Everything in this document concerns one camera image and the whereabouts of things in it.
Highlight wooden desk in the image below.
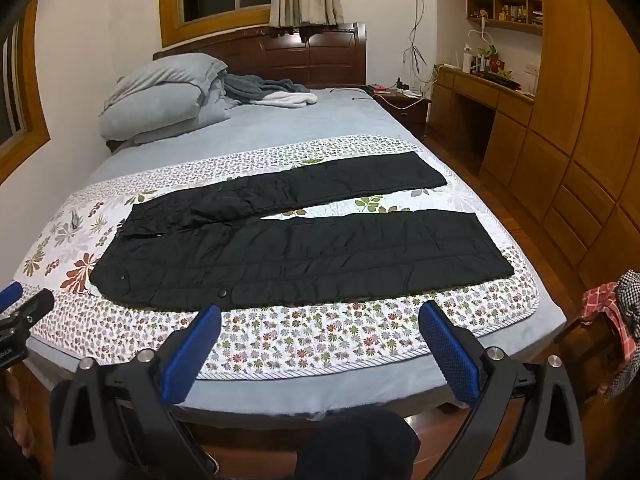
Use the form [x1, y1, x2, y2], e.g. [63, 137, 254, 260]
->
[430, 64, 536, 196]

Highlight checkered clothes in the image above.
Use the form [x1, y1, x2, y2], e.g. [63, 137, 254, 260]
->
[582, 270, 640, 400]

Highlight dark grey blanket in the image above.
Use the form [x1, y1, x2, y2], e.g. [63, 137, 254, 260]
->
[220, 74, 311, 108]

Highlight dark wooden nightstand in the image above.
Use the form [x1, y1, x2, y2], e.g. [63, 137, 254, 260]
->
[367, 82, 433, 138]

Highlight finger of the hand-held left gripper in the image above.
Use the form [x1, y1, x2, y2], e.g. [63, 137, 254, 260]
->
[12, 289, 56, 332]
[0, 282, 24, 311]

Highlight wooden wall shelf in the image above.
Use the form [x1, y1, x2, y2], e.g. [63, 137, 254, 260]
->
[465, 0, 545, 37]

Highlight wooden chair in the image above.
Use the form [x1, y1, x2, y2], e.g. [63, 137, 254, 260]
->
[554, 310, 640, 411]

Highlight white cloth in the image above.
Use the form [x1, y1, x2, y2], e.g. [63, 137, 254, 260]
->
[250, 89, 319, 109]

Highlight wooden bed with grey sheet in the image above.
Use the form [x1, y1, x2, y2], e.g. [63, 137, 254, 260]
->
[10, 22, 568, 461]

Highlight white hanging cables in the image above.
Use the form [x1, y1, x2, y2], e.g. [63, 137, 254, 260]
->
[402, 0, 437, 97]

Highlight floral printed quilt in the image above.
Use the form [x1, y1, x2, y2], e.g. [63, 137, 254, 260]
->
[14, 134, 543, 381]

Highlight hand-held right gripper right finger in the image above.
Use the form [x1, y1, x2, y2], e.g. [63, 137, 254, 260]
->
[418, 300, 587, 480]

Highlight black cable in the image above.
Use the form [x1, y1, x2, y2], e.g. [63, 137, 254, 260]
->
[329, 87, 375, 102]

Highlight wooden wardrobe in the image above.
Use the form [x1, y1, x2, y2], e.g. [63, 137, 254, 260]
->
[510, 0, 640, 281]

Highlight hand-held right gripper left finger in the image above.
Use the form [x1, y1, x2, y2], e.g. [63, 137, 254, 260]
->
[52, 304, 223, 480]

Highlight black pants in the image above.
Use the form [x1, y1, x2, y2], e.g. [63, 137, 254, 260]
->
[90, 151, 516, 311]

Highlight person's dark trouser leg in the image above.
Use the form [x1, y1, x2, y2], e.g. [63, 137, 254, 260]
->
[292, 405, 422, 480]

